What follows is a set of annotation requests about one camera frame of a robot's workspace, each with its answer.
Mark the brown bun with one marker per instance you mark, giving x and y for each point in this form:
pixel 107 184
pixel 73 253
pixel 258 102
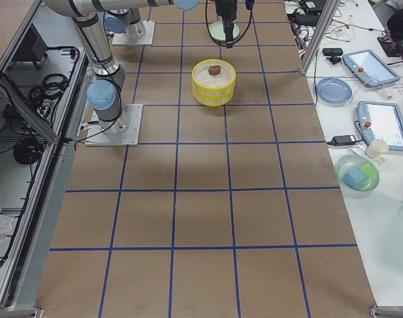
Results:
pixel 214 70

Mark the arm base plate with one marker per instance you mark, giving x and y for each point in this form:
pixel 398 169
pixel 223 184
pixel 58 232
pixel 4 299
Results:
pixel 138 34
pixel 124 132

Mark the blue teach pendant near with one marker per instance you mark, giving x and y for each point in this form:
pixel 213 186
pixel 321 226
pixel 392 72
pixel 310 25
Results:
pixel 382 121

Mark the paper cup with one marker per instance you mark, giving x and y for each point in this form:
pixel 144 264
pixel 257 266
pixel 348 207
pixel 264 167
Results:
pixel 376 148

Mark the yellow bamboo steamer tray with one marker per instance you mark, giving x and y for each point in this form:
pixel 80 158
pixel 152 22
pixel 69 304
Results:
pixel 201 77

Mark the green bowl with sponges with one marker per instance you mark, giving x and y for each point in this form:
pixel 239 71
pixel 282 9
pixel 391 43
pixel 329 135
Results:
pixel 357 173

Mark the blue teach pendant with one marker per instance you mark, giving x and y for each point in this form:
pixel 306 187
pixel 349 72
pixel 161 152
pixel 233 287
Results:
pixel 368 67
pixel 382 121

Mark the black power adapter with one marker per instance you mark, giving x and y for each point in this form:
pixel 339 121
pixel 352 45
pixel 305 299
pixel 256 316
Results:
pixel 344 140

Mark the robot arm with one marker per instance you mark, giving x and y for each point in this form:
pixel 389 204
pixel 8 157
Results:
pixel 85 15
pixel 125 21

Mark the light green plate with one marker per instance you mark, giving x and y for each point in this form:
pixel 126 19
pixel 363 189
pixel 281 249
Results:
pixel 217 32

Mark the blue plate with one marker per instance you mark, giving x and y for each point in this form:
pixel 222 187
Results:
pixel 334 91

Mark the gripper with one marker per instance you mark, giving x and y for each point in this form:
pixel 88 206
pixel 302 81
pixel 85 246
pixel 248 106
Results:
pixel 226 10

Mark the aluminium frame post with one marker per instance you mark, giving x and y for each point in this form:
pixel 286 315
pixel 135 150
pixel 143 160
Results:
pixel 319 32

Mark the blue teach pendant far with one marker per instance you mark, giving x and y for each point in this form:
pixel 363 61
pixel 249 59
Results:
pixel 368 67

